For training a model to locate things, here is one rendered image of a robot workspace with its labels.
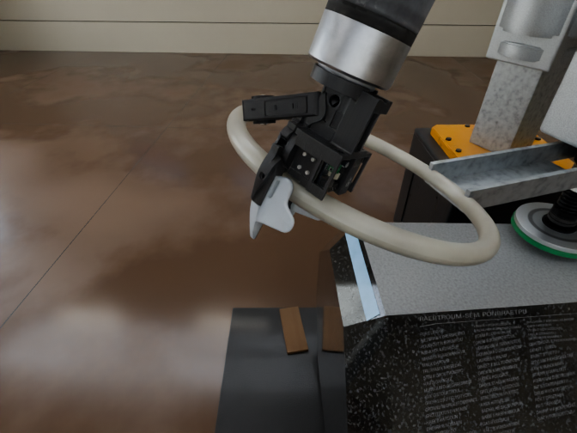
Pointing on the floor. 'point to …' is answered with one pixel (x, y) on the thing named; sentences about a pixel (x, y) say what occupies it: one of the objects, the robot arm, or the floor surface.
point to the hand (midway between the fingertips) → (267, 221)
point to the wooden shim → (293, 330)
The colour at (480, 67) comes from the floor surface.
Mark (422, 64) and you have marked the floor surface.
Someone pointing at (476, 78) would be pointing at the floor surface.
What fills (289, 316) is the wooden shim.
